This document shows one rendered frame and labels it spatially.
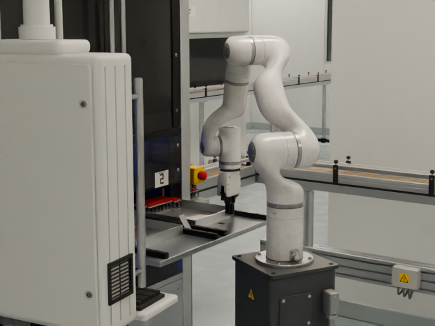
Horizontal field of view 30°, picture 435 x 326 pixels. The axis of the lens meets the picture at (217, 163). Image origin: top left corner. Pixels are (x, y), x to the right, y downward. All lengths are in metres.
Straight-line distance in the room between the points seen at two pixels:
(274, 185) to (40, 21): 0.89
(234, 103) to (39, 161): 0.99
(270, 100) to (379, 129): 1.77
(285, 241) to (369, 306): 2.01
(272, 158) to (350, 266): 1.45
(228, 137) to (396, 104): 1.47
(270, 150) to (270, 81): 0.26
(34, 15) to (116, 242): 0.64
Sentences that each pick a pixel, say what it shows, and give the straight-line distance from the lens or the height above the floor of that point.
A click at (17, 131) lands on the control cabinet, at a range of 2.22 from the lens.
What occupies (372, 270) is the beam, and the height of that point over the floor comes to 0.50.
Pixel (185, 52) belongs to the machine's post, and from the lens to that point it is 3.28.
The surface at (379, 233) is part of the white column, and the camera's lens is 4.45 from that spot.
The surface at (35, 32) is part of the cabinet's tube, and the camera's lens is 2.22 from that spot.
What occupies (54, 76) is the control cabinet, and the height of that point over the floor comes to 1.49.
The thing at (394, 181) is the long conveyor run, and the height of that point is 0.93.
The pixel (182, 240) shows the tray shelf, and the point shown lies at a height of 0.88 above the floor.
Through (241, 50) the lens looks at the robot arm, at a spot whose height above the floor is 1.54.
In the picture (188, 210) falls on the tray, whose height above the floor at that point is 0.88.
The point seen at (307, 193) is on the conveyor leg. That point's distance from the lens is 3.93.
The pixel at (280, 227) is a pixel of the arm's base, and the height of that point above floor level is 0.98.
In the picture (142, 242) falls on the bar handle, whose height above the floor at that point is 1.01.
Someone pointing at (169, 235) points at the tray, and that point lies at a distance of 2.85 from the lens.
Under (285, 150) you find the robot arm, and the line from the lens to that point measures 2.54.
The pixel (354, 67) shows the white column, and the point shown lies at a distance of 4.38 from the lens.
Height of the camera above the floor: 1.64
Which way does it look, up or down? 10 degrees down
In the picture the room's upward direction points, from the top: straight up
